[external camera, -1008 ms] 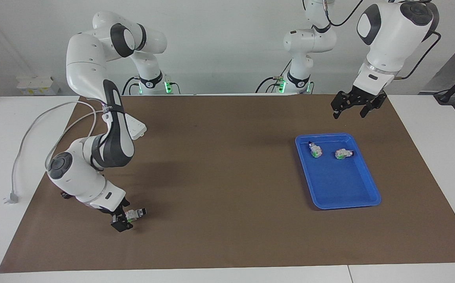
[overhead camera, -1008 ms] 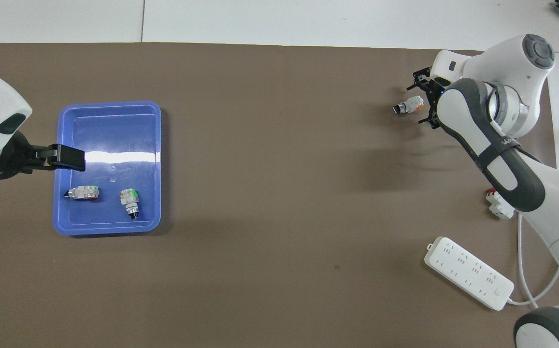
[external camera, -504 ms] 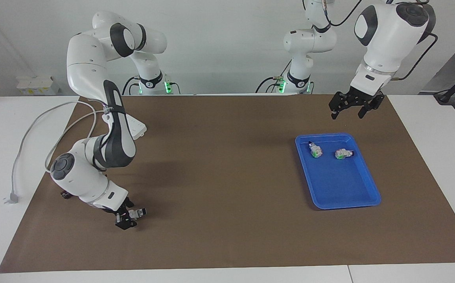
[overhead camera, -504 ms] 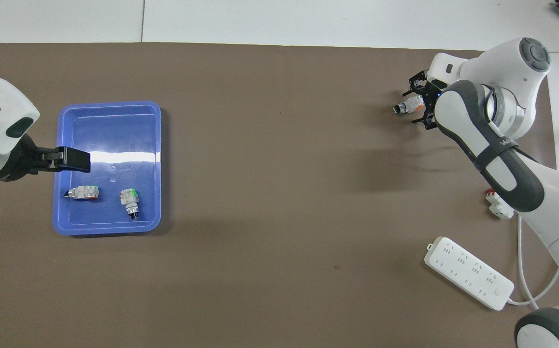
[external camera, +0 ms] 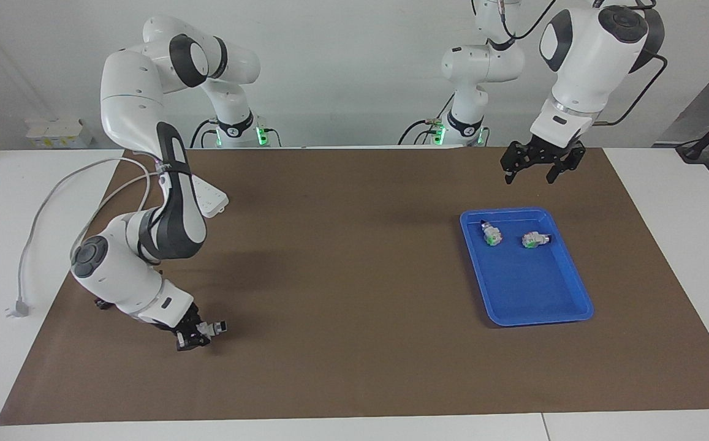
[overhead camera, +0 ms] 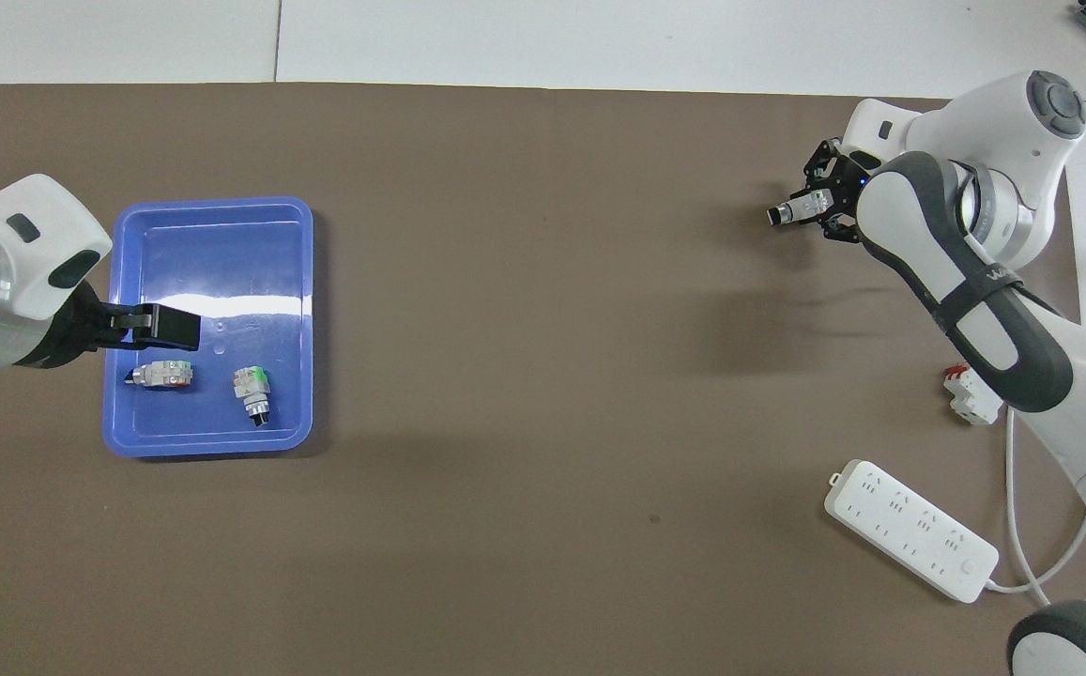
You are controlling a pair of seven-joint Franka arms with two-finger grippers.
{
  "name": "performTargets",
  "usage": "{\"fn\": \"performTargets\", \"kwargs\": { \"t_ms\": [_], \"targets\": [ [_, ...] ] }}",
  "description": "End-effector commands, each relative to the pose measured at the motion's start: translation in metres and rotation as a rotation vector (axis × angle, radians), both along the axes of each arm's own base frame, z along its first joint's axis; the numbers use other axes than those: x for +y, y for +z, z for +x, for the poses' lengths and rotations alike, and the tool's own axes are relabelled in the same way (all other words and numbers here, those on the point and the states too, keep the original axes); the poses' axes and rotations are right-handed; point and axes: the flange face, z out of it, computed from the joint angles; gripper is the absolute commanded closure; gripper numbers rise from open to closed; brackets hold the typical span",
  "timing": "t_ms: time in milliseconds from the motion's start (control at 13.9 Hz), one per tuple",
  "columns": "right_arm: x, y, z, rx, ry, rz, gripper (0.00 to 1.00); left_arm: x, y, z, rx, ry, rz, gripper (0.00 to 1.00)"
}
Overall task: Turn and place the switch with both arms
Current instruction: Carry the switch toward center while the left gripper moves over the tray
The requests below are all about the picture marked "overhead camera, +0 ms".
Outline white circuit breaker red levers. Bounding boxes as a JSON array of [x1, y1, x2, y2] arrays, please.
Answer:
[[942, 364, 1005, 426]]

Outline blue plastic tray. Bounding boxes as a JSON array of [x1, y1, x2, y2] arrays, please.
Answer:
[[101, 195, 316, 459]]

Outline white power cable with plug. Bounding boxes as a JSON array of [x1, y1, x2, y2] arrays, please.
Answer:
[[984, 244, 1086, 607]]

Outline brown table mat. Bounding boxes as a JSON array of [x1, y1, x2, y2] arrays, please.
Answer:
[[0, 83, 1086, 676]]

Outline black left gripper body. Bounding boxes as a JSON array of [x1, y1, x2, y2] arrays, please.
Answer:
[[22, 282, 145, 369]]

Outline white power strip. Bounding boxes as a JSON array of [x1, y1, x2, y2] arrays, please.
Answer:
[[822, 458, 1001, 604]]

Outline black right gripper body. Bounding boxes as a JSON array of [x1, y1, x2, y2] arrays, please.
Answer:
[[829, 155, 872, 236]]

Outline small white selector switch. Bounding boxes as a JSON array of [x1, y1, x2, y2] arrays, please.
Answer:
[[125, 360, 194, 392], [231, 366, 273, 429], [766, 188, 834, 228]]

